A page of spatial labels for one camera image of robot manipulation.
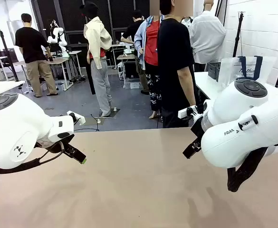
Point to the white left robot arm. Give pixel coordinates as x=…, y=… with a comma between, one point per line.
x=10, y=130

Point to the woman in red shirt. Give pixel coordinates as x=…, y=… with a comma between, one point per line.
x=151, y=47

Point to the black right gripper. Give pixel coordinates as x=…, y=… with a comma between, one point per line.
x=197, y=128

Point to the mannequin metal base plate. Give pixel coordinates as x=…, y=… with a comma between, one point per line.
x=91, y=121

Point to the black tripod with camera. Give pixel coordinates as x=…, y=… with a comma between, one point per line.
x=239, y=35

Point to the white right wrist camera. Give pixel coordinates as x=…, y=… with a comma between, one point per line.
x=185, y=113

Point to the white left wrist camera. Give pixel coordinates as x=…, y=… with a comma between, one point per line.
x=78, y=118

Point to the grey whiteboard panel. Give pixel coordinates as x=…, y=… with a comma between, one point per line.
x=11, y=31

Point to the person in black t-shirt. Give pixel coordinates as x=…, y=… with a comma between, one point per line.
x=172, y=47

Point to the background person in black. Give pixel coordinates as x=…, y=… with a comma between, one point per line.
x=132, y=31

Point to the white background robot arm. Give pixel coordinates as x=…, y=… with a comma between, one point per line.
x=58, y=35

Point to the grey plastic lattice basket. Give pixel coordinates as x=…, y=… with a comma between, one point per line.
x=213, y=70

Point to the white side table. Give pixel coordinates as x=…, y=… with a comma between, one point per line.
x=205, y=83

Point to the mannequin with white shirt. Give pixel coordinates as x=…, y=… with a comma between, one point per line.
x=207, y=35

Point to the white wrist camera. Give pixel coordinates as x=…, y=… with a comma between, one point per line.
x=185, y=113
x=78, y=118

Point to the black tripod stand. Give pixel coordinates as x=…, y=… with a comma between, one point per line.
x=8, y=54

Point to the person's right forearm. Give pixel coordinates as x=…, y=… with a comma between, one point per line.
x=186, y=85

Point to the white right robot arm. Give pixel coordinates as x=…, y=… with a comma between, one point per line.
x=236, y=118

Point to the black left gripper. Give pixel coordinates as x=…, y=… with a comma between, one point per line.
x=62, y=145

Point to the man in khaki trousers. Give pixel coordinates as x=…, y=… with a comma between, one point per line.
x=31, y=45

